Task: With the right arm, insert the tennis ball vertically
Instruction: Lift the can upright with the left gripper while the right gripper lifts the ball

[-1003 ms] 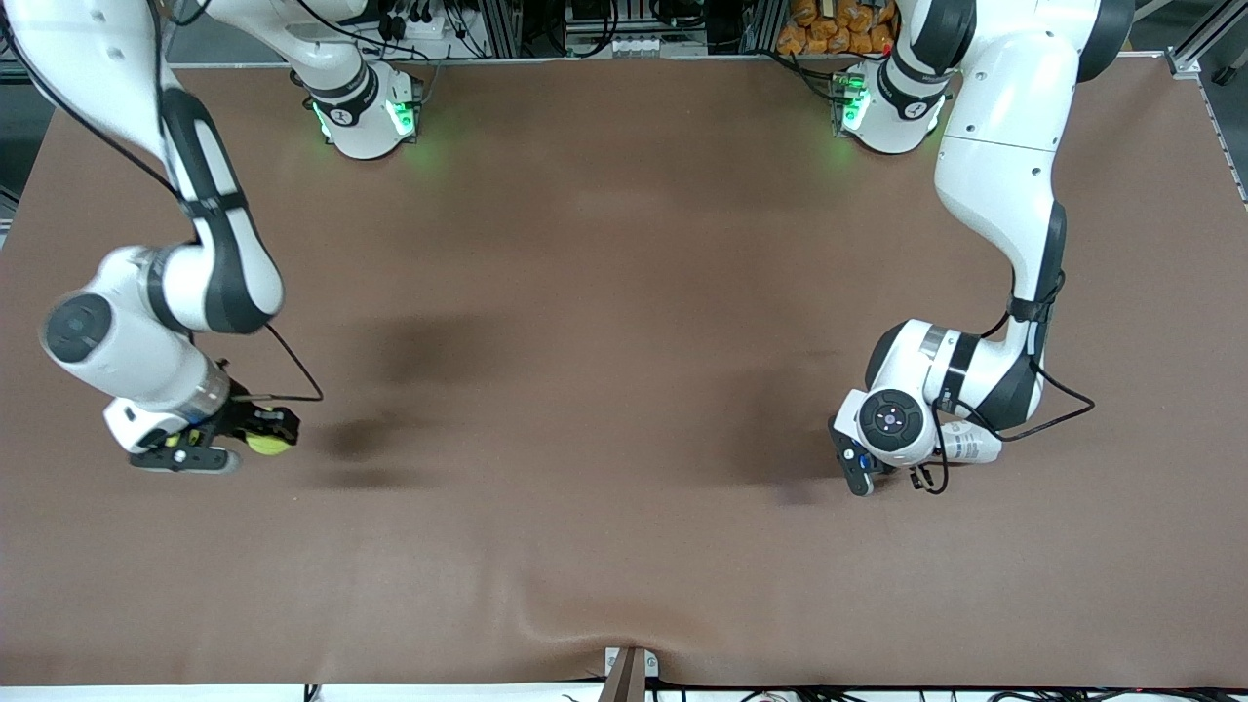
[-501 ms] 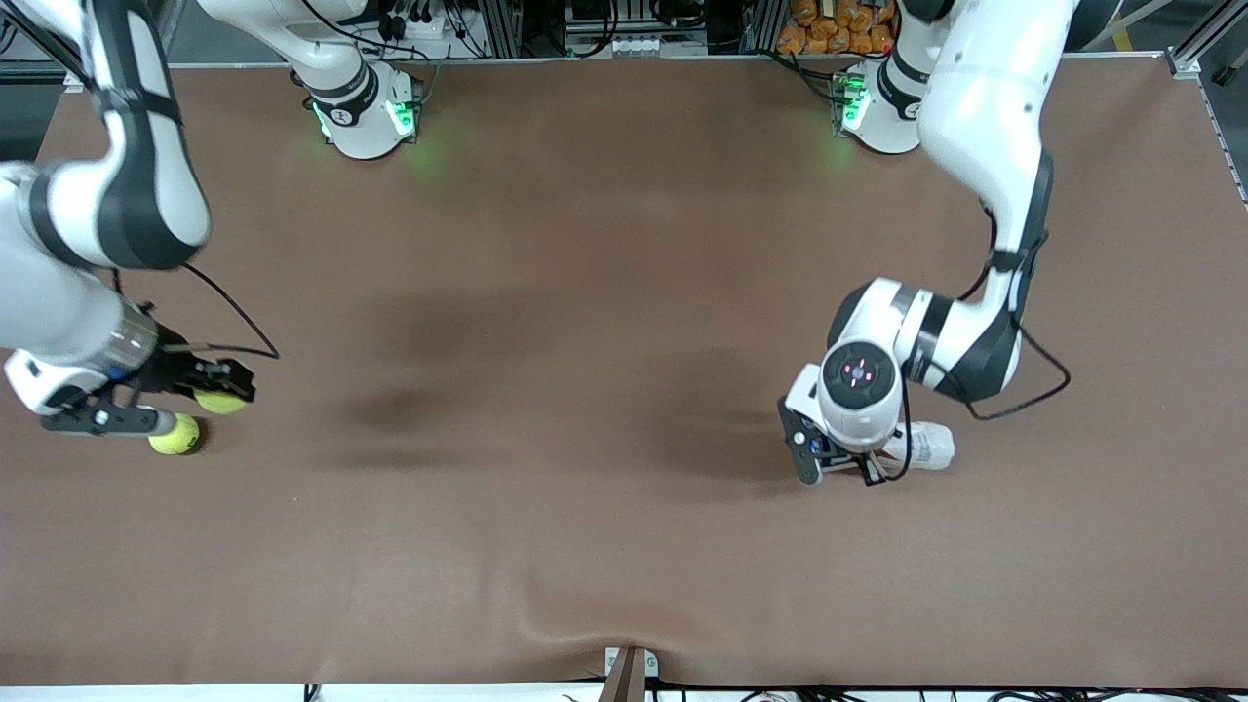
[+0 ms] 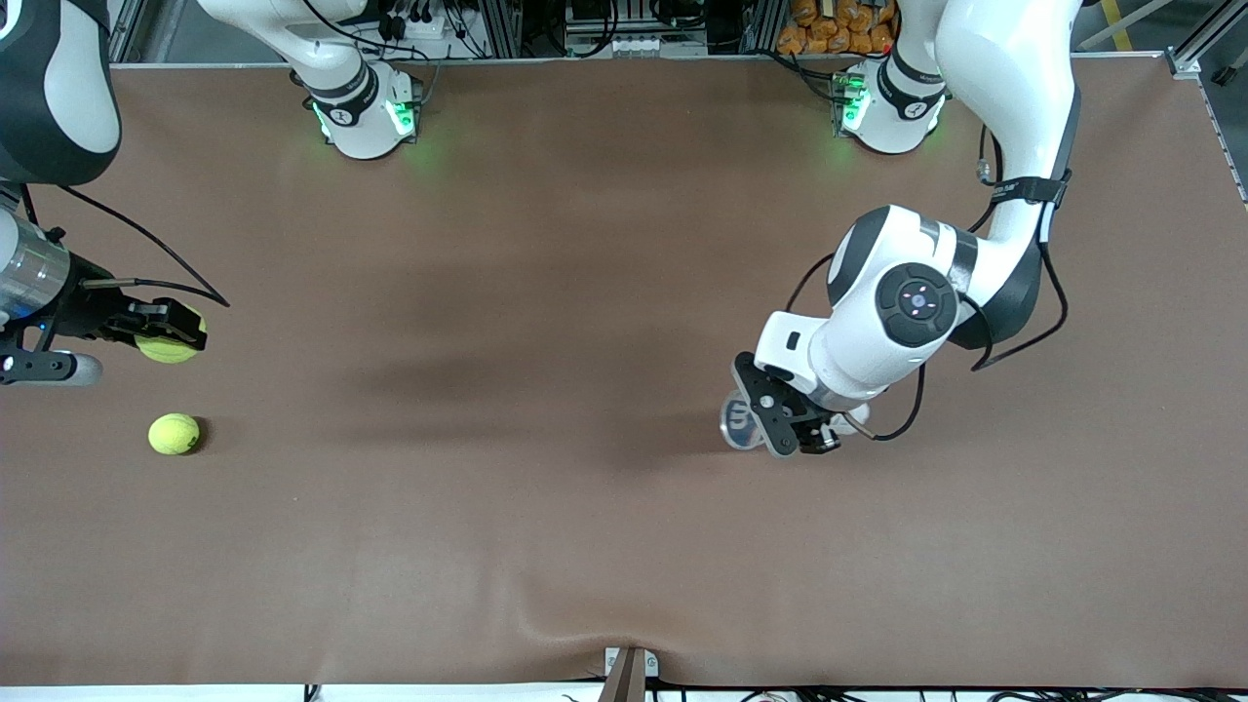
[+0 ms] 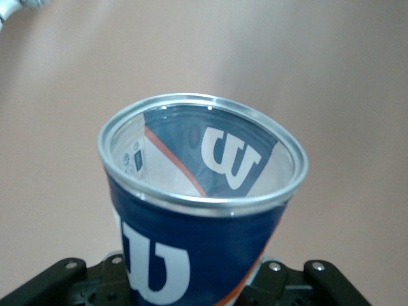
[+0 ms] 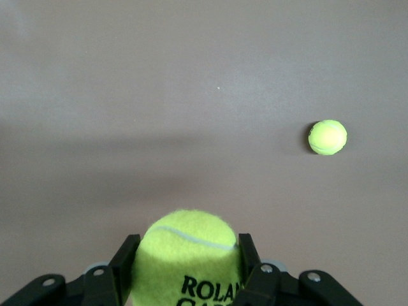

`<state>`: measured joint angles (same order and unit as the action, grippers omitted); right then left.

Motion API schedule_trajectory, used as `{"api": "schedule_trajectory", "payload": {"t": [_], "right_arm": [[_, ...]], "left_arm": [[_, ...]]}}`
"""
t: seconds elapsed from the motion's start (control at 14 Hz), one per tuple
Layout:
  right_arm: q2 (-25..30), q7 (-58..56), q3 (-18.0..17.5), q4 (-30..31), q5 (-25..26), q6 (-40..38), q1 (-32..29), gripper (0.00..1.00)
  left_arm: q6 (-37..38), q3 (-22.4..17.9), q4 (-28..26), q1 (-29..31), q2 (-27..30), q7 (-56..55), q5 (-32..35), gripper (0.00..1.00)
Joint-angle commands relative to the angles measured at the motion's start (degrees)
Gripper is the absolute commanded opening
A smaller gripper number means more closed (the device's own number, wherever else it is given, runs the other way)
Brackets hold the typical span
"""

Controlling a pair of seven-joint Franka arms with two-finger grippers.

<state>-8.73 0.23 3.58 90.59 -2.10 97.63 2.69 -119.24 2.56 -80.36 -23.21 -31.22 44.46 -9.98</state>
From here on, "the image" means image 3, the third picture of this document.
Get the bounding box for yellow tennis ball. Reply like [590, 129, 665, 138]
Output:
[147, 412, 201, 456]
[135, 308, 208, 366]

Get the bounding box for blue white tennis ball can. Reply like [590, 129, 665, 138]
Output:
[720, 388, 872, 453]

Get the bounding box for brown table mat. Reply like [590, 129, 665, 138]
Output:
[0, 54, 1248, 688]

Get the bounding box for white power strip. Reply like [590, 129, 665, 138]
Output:
[375, 8, 461, 61]

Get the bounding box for orange packaged goods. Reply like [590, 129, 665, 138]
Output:
[777, 0, 900, 57]

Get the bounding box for grey electronics unit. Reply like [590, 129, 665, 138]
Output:
[564, 0, 711, 59]

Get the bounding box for aluminium frame profile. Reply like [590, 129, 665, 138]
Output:
[107, 0, 188, 65]
[1167, 0, 1248, 81]

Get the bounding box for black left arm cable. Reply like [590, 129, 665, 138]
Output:
[783, 125, 1071, 443]

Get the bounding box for grey clamp bracket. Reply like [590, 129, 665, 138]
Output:
[603, 645, 661, 680]

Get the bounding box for brown camera pole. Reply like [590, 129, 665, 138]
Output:
[597, 647, 647, 702]

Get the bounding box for aluminium frame post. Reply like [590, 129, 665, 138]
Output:
[741, 0, 786, 55]
[483, 0, 525, 58]

